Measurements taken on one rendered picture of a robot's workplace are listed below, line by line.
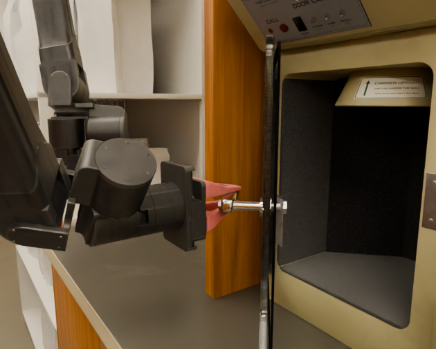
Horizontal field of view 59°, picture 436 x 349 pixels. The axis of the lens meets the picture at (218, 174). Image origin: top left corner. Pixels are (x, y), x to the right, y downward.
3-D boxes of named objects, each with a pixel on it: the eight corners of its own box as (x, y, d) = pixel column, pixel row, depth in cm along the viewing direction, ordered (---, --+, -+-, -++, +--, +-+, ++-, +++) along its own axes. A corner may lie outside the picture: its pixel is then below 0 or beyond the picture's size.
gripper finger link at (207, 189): (255, 174, 49) (190, 183, 44) (255, 228, 50) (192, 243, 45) (224, 167, 54) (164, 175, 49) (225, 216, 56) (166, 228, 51)
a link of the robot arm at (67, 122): (53, 111, 66) (41, 112, 60) (94, 111, 67) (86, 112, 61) (57, 151, 67) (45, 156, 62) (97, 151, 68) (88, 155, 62)
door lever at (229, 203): (264, 201, 54) (264, 182, 53) (263, 219, 45) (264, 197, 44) (225, 199, 55) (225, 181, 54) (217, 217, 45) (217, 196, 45)
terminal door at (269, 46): (266, 276, 75) (271, 63, 68) (265, 390, 45) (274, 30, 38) (262, 275, 75) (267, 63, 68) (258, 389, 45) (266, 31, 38)
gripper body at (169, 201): (199, 165, 44) (138, 172, 40) (201, 249, 46) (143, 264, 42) (173, 159, 49) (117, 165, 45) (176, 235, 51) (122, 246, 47)
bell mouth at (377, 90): (375, 106, 73) (377, 76, 72) (478, 106, 59) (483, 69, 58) (311, 106, 64) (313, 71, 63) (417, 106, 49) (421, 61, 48)
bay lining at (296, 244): (356, 240, 87) (367, 79, 81) (486, 283, 66) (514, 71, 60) (276, 265, 73) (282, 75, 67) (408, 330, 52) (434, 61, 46)
